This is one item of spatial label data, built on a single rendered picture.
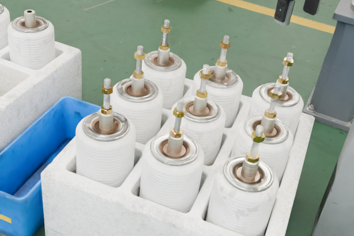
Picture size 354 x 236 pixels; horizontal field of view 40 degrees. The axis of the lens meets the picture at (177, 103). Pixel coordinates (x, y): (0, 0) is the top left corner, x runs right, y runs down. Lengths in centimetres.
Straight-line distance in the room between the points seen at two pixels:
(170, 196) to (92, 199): 13
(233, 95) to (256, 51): 70
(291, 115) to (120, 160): 32
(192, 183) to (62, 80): 46
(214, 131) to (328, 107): 55
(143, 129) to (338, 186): 36
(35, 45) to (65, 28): 57
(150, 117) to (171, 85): 11
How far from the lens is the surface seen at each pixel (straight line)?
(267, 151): 80
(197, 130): 81
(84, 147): 77
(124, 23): 167
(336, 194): 94
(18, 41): 106
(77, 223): 85
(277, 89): 78
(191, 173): 74
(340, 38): 124
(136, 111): 84
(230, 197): 72
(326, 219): 99
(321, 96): 131
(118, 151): 76
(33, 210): 92
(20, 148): 100
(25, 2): 180
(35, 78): 104
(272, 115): 80
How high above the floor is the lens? 74
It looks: 35 degrees down
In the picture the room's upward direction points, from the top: 7 degrees clockwise
